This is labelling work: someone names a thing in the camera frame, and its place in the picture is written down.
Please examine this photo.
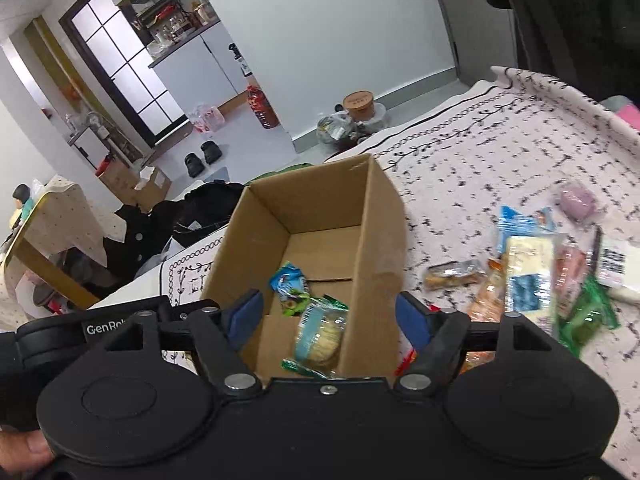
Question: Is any orange cracker pack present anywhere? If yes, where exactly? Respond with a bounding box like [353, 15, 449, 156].
[460, 259, 506, 373]

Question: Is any brown biscuit clear pack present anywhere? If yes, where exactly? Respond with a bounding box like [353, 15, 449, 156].
[424, 259, 486, 290]

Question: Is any green stick wrapper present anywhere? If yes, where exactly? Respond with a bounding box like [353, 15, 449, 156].
[281, 359, 335, 380]

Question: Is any small blue snack packet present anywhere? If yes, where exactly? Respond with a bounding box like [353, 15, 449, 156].
[269, 262, 310, 316]

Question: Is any round cookie clear pack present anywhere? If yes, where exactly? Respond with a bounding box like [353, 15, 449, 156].
[293, 298, 349, 370]

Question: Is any long white cracker pack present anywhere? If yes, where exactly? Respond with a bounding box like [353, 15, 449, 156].
[504, 233, 564, 337]

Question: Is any pink sausage snack pack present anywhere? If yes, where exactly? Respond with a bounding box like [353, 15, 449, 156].
[554, 246, 587, 320]

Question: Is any green snack packet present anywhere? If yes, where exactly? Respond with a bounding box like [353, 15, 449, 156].
[559, 274, 620, 358]

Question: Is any white black labelled pack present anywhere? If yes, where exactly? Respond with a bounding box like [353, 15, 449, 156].
[596, 235, 640, 306]

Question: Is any purple snack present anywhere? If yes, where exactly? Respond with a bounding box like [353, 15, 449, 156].
[558, 181, 598, 222]

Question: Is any red chocolate bar wrapper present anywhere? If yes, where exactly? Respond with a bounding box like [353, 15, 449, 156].
[395, 349, 416, 377]

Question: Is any blue snack bag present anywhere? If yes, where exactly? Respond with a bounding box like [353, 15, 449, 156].
[497, 206, 555, 255]

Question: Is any person's hand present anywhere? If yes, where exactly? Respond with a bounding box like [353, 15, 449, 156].
[0, 430, 54, 474]

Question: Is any black clothes heap on floor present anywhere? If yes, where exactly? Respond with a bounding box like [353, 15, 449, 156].
[104, 180, 244, 285]

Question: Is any brown cardboard box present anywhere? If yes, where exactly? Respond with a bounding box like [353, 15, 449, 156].
[203, 155, 407, 380]

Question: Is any wooden table with cloth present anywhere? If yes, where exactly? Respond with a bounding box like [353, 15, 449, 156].
[1, 174, 127, 330]

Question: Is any white black patterned blanket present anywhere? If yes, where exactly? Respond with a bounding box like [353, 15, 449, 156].
[92, 65, 640, 476]

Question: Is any small cardboard box on floor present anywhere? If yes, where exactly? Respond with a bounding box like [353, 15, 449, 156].
[96, 159, 171, 212]

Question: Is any black slipper left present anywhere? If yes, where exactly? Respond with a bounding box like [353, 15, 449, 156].
[184, 153, 205, 179]

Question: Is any green cartoon floor mat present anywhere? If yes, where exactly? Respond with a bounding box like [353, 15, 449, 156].
[246, 162, 314, 185]

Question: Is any pink plastic bag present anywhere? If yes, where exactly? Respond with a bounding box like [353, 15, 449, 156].
[188, 104, 226, 133]

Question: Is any clear bag by container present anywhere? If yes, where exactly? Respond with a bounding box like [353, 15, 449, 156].
[316, 110, 355, 146]

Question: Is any brown lidded round container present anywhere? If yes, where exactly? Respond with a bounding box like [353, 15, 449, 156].
[342, 90, 375, 122]

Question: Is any white kitchen cabinet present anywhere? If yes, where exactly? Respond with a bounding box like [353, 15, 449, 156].
[150, 21, 247, 114]

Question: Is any pink grey plush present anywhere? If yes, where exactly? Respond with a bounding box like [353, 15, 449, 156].
[601, 96, 640, 130]

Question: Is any dark framed glass door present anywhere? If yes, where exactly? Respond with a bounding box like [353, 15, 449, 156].
[60, 0, 186, 148]

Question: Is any black clothes pile on chair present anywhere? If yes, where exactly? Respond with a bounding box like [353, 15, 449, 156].
[487, 0, 639, 103]

